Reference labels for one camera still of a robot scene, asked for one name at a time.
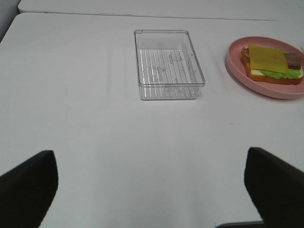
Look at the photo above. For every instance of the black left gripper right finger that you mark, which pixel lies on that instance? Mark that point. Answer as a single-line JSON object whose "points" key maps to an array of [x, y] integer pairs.
{"points": [[276, 189]]}

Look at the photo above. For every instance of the pink round plate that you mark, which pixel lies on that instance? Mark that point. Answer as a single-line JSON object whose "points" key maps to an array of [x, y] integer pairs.
{"points": [[237, 68]]}

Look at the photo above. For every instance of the long bacon strip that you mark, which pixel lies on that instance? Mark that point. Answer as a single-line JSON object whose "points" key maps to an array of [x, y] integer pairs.
{"points": [[246, 52]]}

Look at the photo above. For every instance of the toast bread slice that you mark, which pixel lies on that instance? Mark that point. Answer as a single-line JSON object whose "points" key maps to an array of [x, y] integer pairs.
{"points": [[256, 76]]}

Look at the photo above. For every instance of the green lettuce leaf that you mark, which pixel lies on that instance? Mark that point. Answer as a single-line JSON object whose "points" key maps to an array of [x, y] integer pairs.
{"points": [[290, 74]]}

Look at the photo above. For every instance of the short bacon strip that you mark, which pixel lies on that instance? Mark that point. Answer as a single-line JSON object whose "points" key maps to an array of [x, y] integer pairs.
{"points": [[293, 60]]}

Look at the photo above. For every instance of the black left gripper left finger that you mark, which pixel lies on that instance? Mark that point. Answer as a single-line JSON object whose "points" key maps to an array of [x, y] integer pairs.
{"points": [[27, 191]]}

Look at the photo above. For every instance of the yellow cheese slice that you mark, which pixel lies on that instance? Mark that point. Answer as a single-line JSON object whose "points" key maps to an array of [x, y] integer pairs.
{"points": [[269, 59]]}

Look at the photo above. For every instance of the clear plastic ingredient tray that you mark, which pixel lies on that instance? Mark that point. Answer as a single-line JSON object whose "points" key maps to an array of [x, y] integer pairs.
{"points": [[167, 65]]}

